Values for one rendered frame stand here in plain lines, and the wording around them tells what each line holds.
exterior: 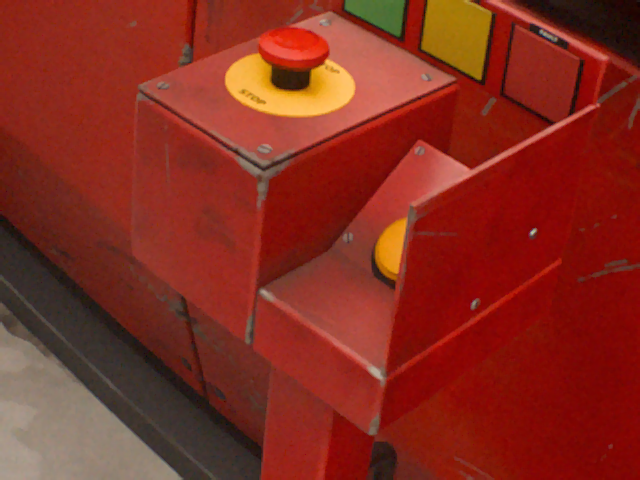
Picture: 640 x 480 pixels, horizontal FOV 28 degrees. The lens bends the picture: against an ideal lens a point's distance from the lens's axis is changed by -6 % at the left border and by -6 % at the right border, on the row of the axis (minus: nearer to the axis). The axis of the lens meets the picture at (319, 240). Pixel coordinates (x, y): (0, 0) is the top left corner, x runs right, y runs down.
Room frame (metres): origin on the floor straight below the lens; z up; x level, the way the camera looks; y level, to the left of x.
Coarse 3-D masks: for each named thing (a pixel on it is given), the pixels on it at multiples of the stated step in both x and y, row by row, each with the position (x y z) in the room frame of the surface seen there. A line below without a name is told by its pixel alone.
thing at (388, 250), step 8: (392, 224) 0.59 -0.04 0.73; (400, 224) 0.59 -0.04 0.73; (384, 232) 0.59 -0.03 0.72; (392, 232) 0.58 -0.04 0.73; (400, 232) 0.58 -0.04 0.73; (384, 240) 0.58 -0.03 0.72; (392, 240) 0.58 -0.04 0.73; (400, 240) 0.58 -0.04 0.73; (376, 248) 0.58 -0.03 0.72; (384, 248) 0.57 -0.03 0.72; (392, 248) 0.57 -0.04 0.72; (400, 248) 0.57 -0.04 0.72; (376, 256) 0.57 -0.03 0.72; (384, 256) 0.57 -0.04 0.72; (392, 256) 0.57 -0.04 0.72; (400, 256) 0.57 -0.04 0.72; (384, 264) 0.57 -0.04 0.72; (392, 264) 0.57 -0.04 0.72; (384, 272) 0.56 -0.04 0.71; (392, 272) 0.56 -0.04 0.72; (392, 280) 0.56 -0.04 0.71
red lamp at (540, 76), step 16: (528, 32) 0.64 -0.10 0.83; (512, 48) 0.64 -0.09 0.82; (528, 48) 0.64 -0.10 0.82; (544, 48) 0.63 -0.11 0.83; (512, 64) 0.64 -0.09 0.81; (528, 64) 0.64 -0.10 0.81; (544, 64) 0.63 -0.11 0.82; (560, 64) 0.62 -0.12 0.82; (576, 64) 0.62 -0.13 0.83; (512, 80) 0.64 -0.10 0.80; (528, 80) 0.63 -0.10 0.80; (544, 80) 0.63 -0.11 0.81; (560, 80) 0.62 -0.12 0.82; (512, 96) 0.64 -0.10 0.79; (528, 96) 0.63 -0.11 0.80; (544, 96) 0.63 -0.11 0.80; (560, 96) 0.62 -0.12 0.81; (544, 112) 0.62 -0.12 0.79; (560, 112) 0.62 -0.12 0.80
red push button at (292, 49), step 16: (272, 32) 0.64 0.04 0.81; (288, 32) 0.64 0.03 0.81; (304, 32) 0.65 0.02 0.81; (272, 48) 0.63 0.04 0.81; (288, 48) 0.62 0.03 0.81; (304, 48) 0.63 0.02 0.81; (320, 48) 0.63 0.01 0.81; (272, 64) 0.62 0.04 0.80; (288, 64) 0.62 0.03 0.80; (304, 64) 0.62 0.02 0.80; (320, 64) 0.63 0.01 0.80; (272, 80) 0.63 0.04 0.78; (288, 80) 0.63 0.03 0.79; (304, 80) 0.63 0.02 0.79
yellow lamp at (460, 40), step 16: (432, 0) 0.68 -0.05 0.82; (448, 0) 0.67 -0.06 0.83; (464, 0) 0.67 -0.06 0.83; (432, 16) 0.68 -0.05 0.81; (448, 16) 0.67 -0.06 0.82; (464, 16) 0.67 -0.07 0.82; (480, 16) 0.66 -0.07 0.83; (432, 32) 0.68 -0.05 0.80; (448, 32) 0.67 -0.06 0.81; (464, 32) 0.67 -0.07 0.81; (480, 32) 0.66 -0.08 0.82; (432, 48) 0.68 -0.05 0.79; (448, 48) 0.67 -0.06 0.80; (464, 48) 0.66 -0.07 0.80; (480, 48) 0.66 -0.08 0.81; (464, 64) 0.66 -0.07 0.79; (480, 64) 0.66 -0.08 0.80
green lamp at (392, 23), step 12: (348, 0) 0.72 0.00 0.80; (360, 0) 0.72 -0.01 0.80; (372, 0) 0.71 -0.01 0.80; (384, 0) 0.70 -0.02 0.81; (396, 0) 0.70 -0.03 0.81; (360, 12) 0.72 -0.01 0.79; (372, 12) 0.71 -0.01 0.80; (384, 12) 0.70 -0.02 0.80; (396, 12) 0.70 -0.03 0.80; (384, 24) 0.70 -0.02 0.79; (396, 24) 0.70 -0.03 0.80
